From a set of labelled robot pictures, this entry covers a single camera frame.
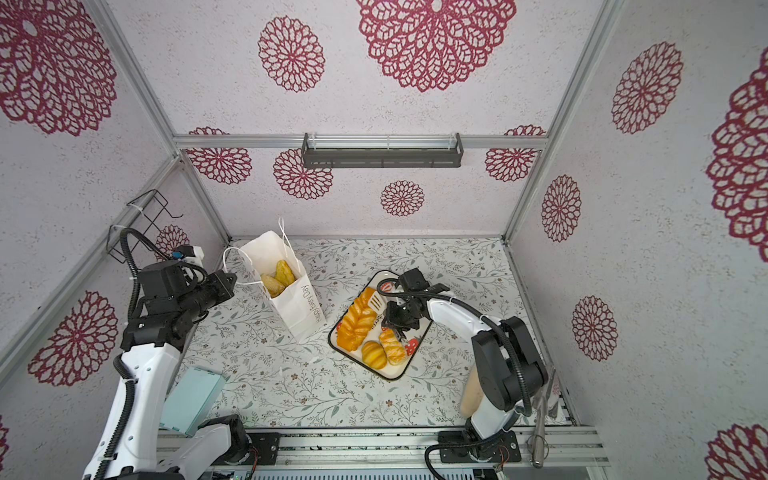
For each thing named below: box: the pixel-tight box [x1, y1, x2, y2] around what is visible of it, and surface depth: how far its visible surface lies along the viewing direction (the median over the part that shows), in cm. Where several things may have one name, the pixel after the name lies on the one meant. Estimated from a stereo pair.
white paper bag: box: [239, 230, 327, 341], surface depth 87 cm
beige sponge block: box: [460, 363, 484, 418], surface depth 80 cm
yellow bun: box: [362, 340, 387, 370], surface depth 87 cm
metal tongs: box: [367, 291, 387, 330], surface depth 96 cm
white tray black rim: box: [328, 270, 433, 381], surface depth 91 cm
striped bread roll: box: [275, 259, 295, 287], surface depth 97 cm
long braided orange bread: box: [338, 287, 377, 352], surface depth 94 cm
